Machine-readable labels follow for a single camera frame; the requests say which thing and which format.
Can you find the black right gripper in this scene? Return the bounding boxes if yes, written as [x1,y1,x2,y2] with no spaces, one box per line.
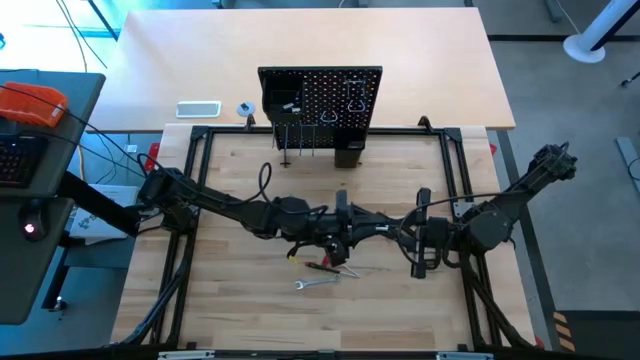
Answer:
[387,188,454,280]

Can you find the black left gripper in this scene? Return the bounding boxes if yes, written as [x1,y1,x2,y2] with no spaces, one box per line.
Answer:
[312,189,394,267]

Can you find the silver combination wrench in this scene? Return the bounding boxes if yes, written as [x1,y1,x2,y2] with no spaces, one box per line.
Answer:
[293,275,342,292]

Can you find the silver double-prong peg hook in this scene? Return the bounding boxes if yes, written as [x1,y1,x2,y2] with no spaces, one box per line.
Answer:
[298,123,318,158]

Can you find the black pegboard cup holder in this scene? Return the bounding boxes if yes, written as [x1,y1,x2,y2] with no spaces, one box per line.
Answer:
[333,140,366,169]

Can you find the black perforated pegboard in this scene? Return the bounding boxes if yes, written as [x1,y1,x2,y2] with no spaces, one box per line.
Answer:
[257,65,384,170]

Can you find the light wooden desk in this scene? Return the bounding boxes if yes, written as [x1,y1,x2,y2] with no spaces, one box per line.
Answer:
[88,7,517,132]

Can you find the white rectangular device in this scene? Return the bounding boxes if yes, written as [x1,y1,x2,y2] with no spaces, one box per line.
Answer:
[175,100,223,120]

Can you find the red table clamp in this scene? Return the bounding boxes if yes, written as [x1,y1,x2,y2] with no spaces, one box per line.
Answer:
[144,142,162,174]

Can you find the white floor stand base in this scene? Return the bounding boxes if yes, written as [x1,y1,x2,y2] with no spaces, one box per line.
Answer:
[563,0,640,65]

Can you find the white printed box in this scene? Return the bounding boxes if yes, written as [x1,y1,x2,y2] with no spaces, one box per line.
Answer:
[68,183,144,241]

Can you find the black computer mouse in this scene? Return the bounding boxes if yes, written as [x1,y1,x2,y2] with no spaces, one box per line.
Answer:
[18,198,52,244]

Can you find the dark grey side desk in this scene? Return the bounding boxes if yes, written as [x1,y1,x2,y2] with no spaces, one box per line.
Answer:
[0,68,108,326]

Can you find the black backlit keyboard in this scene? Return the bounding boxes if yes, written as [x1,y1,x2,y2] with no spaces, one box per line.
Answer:
[0,133,50,189]

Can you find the orange plastic case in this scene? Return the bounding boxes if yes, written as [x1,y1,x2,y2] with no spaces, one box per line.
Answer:
[0,81,70,128]

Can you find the black aluminium table frame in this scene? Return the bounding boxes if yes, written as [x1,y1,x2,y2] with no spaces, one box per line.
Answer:
[107,115,539,354]

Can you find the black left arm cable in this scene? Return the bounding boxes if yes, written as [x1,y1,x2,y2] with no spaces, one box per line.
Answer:
[136,152,274,207]

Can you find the large wire loop hook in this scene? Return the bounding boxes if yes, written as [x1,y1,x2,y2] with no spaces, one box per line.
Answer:
[345,78,368,113]

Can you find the silver metal bracket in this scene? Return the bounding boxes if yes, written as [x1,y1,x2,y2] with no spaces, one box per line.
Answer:
[158,349,217,360]
[435,351,496,360]

